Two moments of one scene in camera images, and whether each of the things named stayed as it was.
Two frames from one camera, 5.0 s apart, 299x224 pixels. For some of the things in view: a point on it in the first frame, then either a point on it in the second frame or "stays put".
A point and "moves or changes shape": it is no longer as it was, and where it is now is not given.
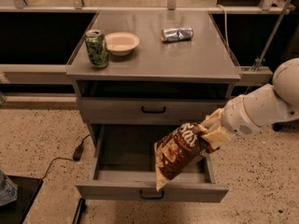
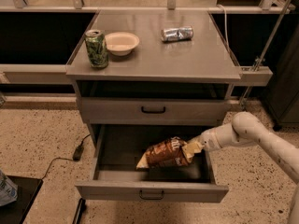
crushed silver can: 178,34 stays put
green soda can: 97,48 stays put
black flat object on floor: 80,209 stays put
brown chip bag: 177,149 moves or changes shape
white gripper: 235,118 -> 208,141
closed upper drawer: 149,110 stays put
